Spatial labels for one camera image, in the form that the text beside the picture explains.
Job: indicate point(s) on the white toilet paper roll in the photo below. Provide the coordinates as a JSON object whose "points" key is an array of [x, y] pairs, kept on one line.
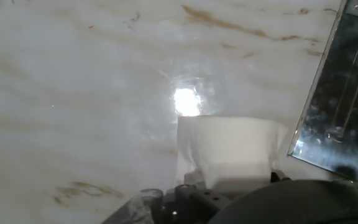
{"points": [[232, 149]]}

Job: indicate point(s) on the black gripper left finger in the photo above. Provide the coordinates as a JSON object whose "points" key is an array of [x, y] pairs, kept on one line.
{"points": [[182, 202]]}

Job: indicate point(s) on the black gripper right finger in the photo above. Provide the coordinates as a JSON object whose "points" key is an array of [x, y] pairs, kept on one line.
{"points": [[279, 176]]}

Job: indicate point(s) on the marble pattern table sheet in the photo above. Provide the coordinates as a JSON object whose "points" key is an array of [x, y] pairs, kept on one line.
{"points": [[73, 93]]}

